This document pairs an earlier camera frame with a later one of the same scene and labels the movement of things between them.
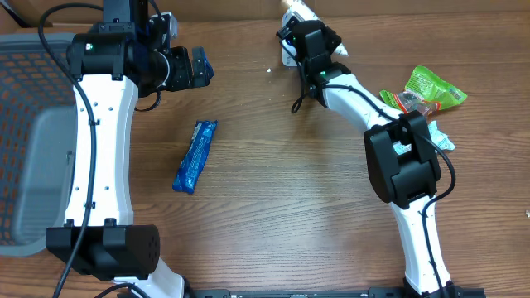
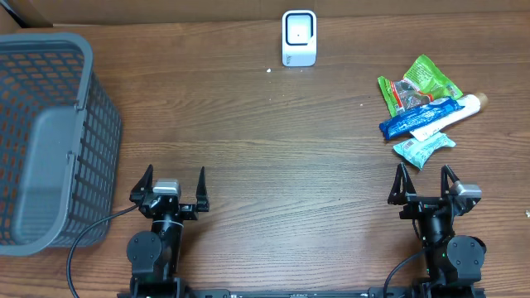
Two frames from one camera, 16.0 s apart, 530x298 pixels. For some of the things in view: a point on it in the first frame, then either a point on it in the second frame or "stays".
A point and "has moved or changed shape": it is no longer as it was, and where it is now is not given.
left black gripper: x=185 y=78 → x=190 y=212
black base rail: x=369 y=292 stays
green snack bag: x=426 y=92 has moved or changed shape
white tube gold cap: x=306 y=13 → x=473 y=103
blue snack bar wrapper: x=191 y=165 → x=402 y=123
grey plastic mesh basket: x=39 y=125 stays
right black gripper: x=330 y=35 → x=418 y=203
